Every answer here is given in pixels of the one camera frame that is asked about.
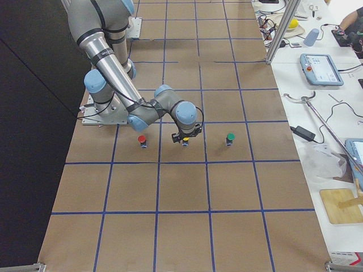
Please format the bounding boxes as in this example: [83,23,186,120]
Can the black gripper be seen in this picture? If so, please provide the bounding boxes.
[171,124,202,143]

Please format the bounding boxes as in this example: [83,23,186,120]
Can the yellow push button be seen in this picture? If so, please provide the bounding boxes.
[182,137,189,147]

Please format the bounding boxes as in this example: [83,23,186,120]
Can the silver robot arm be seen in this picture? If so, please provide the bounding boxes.
[62,1,202,142]

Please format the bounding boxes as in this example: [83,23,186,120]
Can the red push button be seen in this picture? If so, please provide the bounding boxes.
[137,135,148,148]

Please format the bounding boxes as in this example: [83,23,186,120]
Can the green push button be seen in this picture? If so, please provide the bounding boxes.
[226,133,235,146]

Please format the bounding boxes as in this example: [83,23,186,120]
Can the brown paper table mat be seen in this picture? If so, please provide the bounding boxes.
[39,1,329,271]

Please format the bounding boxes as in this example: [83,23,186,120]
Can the black power adapter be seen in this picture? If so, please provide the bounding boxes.
[291,126,315,142]

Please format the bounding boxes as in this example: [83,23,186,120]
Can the metal reacher stick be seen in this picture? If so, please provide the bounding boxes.
[283,91,362,174]

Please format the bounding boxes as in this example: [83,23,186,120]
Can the clear plastic bag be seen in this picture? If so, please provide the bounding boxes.
[302,144,347,178]

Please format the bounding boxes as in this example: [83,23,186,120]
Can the beige tray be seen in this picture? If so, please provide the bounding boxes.
[269,14,305,38]

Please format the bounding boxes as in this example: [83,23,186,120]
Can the blue teach pendant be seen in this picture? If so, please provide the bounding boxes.
[345,138,363,190]
[299,54,344,87]

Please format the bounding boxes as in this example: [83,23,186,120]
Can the yellow lemon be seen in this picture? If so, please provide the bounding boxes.
[288,18,299,30]

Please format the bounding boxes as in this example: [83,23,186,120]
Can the blue plastic cup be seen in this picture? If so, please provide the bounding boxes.
[303,28,319,47]

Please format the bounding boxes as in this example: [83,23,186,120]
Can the wooden cutting board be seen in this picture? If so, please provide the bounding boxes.
[319,189,362,224]

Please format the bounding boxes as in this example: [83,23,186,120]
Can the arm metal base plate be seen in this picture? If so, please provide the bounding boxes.
[81,93,128,126]
[125,17,142,40]

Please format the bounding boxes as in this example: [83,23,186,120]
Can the aluminium frame post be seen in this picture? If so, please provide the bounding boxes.
[265,0,300,65]

